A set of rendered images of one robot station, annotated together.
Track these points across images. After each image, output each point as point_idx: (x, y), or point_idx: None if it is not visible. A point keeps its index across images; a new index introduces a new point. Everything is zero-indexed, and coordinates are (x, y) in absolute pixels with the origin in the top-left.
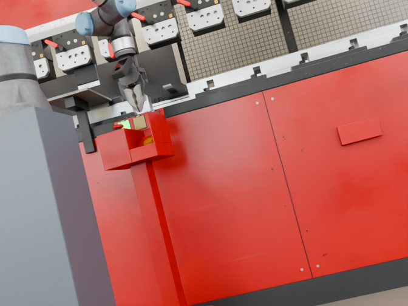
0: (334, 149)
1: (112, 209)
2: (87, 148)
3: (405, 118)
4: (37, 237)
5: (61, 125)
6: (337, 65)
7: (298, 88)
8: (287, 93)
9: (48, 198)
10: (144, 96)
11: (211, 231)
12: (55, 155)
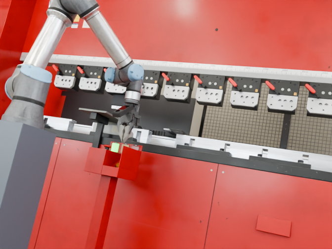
0: (249, 229)
1: (89, 195)
2: None
3: (312, 233)
4: None
5: (41, 138)
6: (279, 170)
7: (244, 173)
8: (234, 173)
9: (4, 181)
10: (131, 134)
11: (142, 243)
12: (24, 156)
